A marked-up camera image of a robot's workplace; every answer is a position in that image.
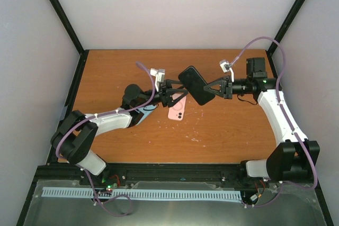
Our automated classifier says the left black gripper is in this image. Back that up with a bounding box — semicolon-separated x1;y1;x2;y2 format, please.
136;79;188;109

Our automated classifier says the black phone case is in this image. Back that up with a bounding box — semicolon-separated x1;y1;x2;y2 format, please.
178;66;215;106

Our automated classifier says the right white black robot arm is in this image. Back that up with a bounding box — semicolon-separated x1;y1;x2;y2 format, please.
203;58;320;186

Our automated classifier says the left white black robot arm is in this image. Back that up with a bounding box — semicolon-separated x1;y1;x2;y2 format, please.
51;79;188;185

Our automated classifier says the pink phone case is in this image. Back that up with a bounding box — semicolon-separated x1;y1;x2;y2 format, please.
167;96;186;121

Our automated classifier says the light blue phone case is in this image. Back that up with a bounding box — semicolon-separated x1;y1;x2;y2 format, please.
129;104;158;127

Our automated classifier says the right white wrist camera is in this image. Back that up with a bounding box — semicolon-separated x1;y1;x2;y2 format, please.
219;60;235;82

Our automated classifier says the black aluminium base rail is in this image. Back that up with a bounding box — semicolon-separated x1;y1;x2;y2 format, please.
35;162;317;190

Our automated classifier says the right black frame post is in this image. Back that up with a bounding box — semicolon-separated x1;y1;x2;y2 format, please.
274;0;306;43

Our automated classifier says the black frame post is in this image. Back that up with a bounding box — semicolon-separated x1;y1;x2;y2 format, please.
33;0;86;55
274;0;306;43

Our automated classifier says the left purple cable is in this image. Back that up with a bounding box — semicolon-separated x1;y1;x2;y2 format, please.
55;61;159;216

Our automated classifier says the purple cable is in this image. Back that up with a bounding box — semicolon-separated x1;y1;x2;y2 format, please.
230;36;318;208
55;61;159;216

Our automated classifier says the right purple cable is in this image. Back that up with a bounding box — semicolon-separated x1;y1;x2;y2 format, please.
230;36;318;208

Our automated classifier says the metal base plate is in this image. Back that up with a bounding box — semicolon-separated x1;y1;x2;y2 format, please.
18;180;333;225

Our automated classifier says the left black frame post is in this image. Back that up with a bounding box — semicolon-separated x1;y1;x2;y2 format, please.
33;0;86;55

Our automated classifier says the light blue slotted cable duct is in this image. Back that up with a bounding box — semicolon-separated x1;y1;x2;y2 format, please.
41;187;242;203

